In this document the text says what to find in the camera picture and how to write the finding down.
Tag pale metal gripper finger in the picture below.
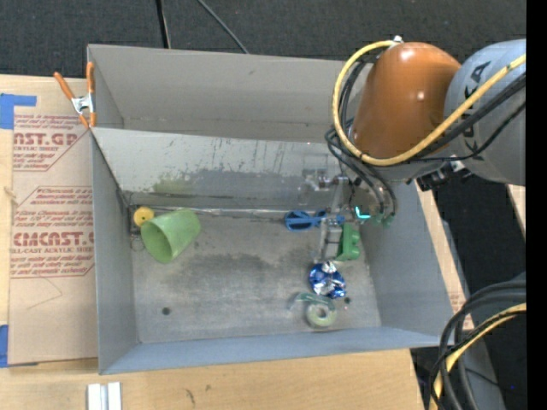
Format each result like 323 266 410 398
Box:
316 225 332 259
329 225 344 260

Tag green toy block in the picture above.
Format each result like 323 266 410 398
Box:
336 223 362 262

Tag blue sunglasses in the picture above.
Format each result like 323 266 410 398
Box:
284 209 345 232

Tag blue and silver foil packet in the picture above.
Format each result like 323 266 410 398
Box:
308 261 348 300

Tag pale green tape roll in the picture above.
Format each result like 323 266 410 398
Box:
290 292 339 330

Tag grey metal bin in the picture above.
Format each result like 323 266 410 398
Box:
86 44 456 376

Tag green plastic cup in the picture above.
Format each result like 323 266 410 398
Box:
140 208 203 266

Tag brown cardboard board red print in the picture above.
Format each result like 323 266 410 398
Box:
0 73 100 367

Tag yellow small ring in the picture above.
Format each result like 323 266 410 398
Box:
132 206 156 227

